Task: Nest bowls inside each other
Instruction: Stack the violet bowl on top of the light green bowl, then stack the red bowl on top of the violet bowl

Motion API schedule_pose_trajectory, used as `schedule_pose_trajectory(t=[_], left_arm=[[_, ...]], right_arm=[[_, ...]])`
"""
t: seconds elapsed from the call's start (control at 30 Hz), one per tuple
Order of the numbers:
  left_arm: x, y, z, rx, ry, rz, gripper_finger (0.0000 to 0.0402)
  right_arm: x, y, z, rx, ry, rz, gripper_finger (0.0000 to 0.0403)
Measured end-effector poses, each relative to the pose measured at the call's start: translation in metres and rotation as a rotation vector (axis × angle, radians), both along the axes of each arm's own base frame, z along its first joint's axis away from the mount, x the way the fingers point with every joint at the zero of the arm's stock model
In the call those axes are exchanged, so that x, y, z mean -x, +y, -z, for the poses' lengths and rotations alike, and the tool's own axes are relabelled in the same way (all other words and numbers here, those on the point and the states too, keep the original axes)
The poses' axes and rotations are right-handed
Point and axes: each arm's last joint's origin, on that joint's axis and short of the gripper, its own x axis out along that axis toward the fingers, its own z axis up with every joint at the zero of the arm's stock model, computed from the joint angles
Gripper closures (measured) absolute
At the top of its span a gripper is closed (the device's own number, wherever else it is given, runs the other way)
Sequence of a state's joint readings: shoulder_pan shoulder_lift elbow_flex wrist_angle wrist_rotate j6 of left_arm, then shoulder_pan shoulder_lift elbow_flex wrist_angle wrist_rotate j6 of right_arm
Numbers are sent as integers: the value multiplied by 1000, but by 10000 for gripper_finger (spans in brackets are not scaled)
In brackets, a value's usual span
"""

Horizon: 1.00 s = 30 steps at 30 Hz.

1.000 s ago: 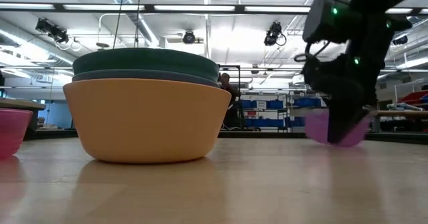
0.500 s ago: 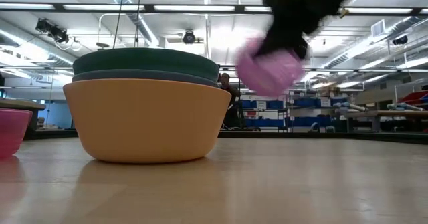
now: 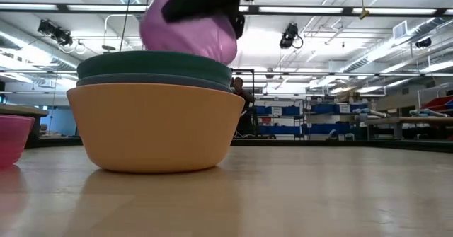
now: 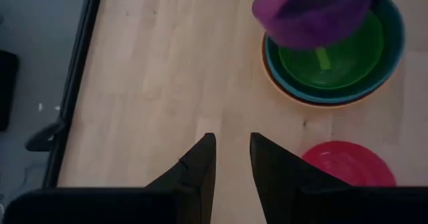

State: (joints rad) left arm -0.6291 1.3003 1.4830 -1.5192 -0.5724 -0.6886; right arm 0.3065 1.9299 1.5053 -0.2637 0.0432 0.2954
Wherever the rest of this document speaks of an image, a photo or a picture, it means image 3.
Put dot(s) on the medium blue plastic bowl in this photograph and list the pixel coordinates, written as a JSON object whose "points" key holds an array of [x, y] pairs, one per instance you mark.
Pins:
{"points": [[141, 78]]}

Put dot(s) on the shelf with blue bins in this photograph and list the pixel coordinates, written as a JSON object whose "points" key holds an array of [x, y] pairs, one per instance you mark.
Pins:
{"points": [[318, 129]]}

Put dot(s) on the small purple plastic bowl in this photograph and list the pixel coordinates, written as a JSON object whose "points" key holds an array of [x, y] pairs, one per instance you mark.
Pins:
{"points": [[191, 40]]}

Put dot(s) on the medium teal plastic bowl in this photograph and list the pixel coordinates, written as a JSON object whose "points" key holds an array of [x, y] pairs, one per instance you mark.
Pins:
{"points": [[141, 63]]}

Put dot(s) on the black aluminium table frame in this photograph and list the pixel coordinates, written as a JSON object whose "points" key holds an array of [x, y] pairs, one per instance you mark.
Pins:
{"points": [[318, 144]]}

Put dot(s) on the dark side table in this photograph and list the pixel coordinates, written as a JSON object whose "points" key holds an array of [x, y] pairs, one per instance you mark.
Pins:
{"points": [[21, 110]]}

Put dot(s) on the wooden workbench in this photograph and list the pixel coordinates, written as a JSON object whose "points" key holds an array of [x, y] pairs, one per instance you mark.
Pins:
{"points": [[407, 121]]}

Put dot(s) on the large orange plastic bowl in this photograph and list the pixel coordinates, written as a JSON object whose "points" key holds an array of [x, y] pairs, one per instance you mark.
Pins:
{"points": [[155, 127]]}

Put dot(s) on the small red plastic bowl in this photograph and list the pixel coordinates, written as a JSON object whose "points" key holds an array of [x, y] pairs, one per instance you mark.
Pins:
{"points": [[12, 138]]}

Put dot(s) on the person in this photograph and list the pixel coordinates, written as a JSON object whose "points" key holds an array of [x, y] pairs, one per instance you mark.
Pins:
{"points": [[249, 120]]}

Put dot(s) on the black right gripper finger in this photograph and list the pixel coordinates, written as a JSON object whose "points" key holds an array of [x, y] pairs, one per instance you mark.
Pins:
{"points": [[238, 24], [203, 0]]}

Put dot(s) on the black metal stand frame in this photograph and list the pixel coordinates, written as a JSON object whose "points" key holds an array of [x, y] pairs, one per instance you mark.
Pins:
{"points": [[247, 70]]}

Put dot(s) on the black ceiling camera cluster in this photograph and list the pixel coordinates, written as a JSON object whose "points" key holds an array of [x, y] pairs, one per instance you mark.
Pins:
{"points": [[56, 33]]}

